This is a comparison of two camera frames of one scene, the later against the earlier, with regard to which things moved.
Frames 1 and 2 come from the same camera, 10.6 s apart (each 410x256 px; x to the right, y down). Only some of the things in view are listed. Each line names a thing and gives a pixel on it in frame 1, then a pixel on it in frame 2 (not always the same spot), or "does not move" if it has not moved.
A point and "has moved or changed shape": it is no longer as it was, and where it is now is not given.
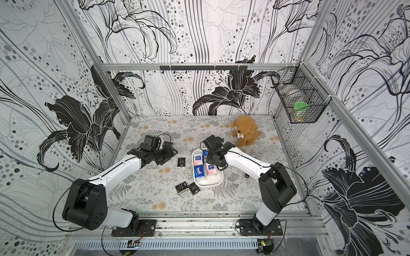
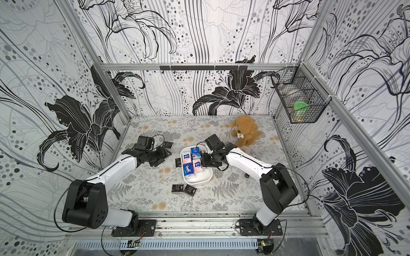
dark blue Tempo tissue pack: [199, 172] -> [188, 170]
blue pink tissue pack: [198, 159] -> [186, 157]
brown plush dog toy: [245, 130] does not move
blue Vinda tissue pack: [205, 155] has moved or changed shape
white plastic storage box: [212, 181] -> [205, 176]
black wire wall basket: [303, 97] does not move
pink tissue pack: [211, 169] -> [197, 166]
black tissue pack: [181, 161] does not move
